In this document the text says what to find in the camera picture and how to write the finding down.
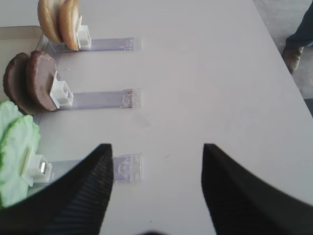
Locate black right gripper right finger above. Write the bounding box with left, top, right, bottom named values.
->
left=201, top=143, right=313, bottom=235

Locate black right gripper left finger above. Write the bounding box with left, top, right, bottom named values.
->
left=0, top=144, right=113, bottom=235

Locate white lettuce pusher block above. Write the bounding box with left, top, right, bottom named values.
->
left=21, top=147, right=52, bottom=187

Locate green lettuce leaf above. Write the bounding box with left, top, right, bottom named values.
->
left=0, top=115, right=41, bottom=209
left=0, top=100, right=23, bottom=140

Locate inner brown meat patty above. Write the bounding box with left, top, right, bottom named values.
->
left=3, top=52, right=40, bottom=115

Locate brown meat patty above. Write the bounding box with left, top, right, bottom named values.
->
left=26, top=50, right=57, bottom=111
left=3, top=52, right=40, bottom=115

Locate outer brown meat patty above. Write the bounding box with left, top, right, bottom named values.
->
left=26, top=50, right=57, bottom=111

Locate clear patty holder track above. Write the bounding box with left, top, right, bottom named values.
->
left=59, top=89, right=142, bottom=110

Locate white patty pusher block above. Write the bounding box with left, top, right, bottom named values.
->
left=49, top=71, right=74, bottom=109

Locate white bun pusher block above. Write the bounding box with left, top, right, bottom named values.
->
left=76, top=16, right=91, bottom=49

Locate clear top bun holder track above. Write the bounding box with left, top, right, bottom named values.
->
left=51, top=37, right=142, bottom=53

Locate cream rectangular tray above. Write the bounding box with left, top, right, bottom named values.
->
left=0, top=25, right=45, bottom=49

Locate person leg and shoe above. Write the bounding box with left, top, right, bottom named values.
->
left=282, top=3, right=313, bottom=74

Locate outer top bun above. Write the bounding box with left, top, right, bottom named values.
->
left=59, top=0, right=81, bottom=51

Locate bun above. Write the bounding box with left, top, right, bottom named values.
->
left=59, top=0, right=81, bottom=51
left=37, top=0, right=63, bottom=44

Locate inner top bun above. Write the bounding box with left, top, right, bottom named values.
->
left=37, top=0, right=63, bottom=44

